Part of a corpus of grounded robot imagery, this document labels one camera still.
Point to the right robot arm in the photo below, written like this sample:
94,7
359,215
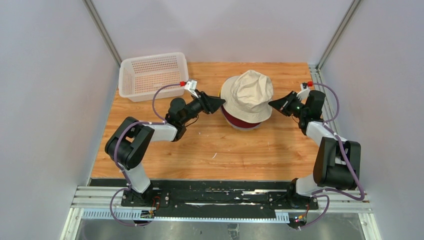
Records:
337,165

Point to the aluminium frame post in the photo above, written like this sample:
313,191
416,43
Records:
97,20
349,14

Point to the left aluminium frame post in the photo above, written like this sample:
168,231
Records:
97,20

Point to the dark red hat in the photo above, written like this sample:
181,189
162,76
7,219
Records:
235,121

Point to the white plastic basket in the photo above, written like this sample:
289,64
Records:
141,77

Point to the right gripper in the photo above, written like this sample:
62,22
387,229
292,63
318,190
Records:
282,105

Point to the right aluminium frame post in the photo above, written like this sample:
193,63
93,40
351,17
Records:
349,14

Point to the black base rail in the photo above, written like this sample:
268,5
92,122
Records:
221,201

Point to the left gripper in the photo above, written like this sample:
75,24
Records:
209,104

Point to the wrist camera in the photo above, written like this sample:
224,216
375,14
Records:
304,90
190,86

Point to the grey hat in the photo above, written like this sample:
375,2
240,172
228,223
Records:
250,128

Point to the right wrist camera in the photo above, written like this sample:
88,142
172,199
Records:
304,90

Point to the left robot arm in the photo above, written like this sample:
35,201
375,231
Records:
129,143

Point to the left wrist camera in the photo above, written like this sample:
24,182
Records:
190,86

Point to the cream hat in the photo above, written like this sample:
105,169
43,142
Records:
247,97

